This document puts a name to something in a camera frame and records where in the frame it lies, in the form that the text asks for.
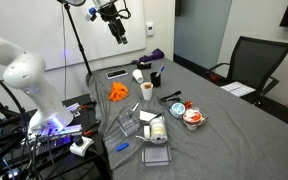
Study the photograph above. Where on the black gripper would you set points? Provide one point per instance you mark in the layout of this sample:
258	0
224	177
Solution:
115	27

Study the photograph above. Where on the white marker black cap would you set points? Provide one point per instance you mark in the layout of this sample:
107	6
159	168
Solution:
135	107

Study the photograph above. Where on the white wall thermostat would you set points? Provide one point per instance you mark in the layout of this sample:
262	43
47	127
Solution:
149	29

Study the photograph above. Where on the white controller black knob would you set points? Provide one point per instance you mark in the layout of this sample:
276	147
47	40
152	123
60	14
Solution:
80	146

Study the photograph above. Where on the red white round tin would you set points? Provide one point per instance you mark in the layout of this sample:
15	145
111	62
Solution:
192	117

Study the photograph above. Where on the clear tray with tins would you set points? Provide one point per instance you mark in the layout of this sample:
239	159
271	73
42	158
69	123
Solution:
204	119

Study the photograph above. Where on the black camera tripod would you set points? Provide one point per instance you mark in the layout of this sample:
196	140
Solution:
79	43

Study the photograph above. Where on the black pen cup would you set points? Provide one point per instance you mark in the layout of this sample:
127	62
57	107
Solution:
155	80

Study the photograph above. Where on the white framed tablet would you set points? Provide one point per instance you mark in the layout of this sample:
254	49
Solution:
116	73

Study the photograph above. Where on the red ribbon bow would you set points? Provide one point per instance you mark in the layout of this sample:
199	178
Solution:
188	104

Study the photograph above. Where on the clear plastic tray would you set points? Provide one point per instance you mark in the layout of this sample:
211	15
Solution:
155	155

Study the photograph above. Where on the white printed paper sheet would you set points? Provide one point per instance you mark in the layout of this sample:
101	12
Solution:
237	89

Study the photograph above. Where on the white card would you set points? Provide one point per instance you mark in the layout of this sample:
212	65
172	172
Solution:
146	116

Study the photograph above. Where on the white paper cup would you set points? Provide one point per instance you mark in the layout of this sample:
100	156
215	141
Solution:
138	76
147	94

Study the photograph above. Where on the orange clamp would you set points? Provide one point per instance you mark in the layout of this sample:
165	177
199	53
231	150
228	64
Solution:
89	132
85	106

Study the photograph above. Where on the orange cloth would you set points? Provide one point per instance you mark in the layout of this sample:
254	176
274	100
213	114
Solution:
118	91

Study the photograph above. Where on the grey table cloth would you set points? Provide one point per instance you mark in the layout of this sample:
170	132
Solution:
234	143

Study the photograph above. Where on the whiteboard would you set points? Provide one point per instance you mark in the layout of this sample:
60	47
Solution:
34	20

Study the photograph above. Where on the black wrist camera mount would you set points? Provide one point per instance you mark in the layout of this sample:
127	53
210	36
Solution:
108	13

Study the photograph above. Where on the white tape roll stack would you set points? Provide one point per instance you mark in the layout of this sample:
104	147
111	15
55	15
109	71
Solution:
158	130

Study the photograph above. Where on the blue capped pen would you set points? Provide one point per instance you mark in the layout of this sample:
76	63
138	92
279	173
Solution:
160	69

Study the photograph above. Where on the black slim tool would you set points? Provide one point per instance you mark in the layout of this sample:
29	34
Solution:
170	96

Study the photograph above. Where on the black robot stand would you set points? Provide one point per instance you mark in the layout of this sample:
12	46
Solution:
67	166

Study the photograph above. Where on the black mesh office chair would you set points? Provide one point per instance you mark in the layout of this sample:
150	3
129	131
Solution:
257	60

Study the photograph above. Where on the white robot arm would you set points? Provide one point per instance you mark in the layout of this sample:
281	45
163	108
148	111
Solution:
27	70

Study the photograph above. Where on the small blue plastic stick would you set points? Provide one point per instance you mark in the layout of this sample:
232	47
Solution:
122	146

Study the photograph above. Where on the blue round tin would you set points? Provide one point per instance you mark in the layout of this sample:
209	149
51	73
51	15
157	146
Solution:
177	110

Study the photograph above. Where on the purple folded umbrella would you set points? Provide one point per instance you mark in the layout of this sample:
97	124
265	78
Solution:
154	55

